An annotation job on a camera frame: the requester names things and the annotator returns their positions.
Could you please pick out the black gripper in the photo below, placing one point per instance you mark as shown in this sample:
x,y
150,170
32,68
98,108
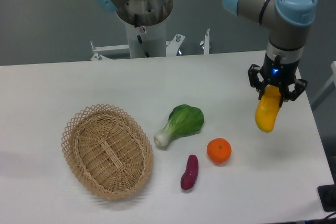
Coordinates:
x,y
277,74

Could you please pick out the yellow mango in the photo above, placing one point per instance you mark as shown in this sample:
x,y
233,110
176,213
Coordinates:
x,y
268,109

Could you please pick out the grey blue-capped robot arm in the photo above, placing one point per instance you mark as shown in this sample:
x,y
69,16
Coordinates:
x,y
288,21

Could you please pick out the orange tangerine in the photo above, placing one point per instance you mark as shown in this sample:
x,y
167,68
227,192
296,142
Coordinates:
x,y
219,150

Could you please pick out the green bok choy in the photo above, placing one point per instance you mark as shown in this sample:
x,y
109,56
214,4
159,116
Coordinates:
x,y
184,120

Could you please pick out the black device at table edge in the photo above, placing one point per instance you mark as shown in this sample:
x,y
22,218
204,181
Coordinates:
x,y
327,197

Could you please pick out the purple sweet potato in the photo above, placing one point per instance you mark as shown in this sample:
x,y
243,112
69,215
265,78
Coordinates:
x,y
190,175

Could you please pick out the woven wicker basket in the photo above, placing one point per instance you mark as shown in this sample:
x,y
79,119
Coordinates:
x,y
107,151

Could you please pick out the white frame at right edge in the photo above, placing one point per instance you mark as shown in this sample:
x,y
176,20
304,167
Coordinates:
x,y
327,88

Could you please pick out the white metal base frame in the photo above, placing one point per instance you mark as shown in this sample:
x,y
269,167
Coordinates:
x,y
172,48

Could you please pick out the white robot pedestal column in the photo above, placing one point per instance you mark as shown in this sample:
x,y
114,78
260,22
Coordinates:
x,y
151,37

